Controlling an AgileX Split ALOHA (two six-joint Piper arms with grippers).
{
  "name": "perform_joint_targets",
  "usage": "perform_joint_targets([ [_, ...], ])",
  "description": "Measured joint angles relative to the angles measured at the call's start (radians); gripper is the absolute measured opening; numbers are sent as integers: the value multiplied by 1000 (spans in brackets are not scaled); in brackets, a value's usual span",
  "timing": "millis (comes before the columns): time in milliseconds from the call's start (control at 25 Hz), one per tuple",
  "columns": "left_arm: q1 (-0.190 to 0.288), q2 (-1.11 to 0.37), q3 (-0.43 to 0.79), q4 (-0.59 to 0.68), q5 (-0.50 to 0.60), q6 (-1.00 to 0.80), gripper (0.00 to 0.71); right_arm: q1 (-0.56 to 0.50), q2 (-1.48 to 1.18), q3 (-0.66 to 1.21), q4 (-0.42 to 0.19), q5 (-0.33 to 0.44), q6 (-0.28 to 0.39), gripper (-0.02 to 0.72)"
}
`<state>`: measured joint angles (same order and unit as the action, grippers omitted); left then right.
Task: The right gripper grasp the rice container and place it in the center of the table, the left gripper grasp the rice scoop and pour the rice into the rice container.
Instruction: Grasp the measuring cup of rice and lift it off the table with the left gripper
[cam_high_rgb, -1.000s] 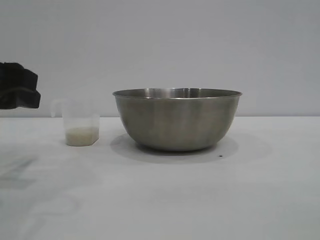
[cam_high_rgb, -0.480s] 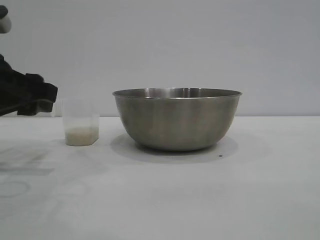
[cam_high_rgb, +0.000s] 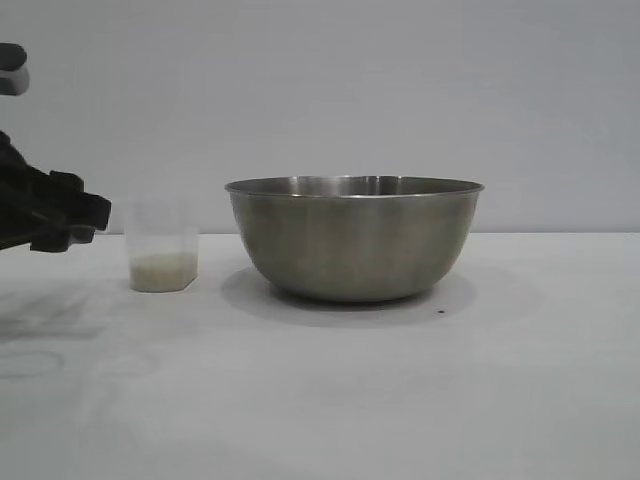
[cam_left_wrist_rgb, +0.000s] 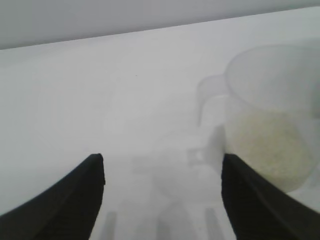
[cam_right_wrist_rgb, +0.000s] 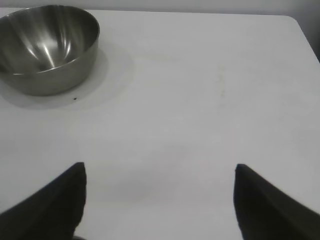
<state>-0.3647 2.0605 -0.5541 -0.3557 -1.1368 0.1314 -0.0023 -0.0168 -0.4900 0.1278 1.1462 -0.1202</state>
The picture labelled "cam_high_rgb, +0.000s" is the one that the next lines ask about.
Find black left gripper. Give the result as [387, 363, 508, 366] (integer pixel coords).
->
[0, 129, 112, 254]

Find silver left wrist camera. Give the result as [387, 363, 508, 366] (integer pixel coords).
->
[0, 43, 31, 96]

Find white rice grains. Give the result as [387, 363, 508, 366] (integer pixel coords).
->
[130, 253, 200, 293]

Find translucent plastic measuring cup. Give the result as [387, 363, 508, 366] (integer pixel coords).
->
[109, 197, 201, 293]

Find stainless steel mixing bowl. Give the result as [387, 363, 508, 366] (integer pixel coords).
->
[223, 174, 486, 304]

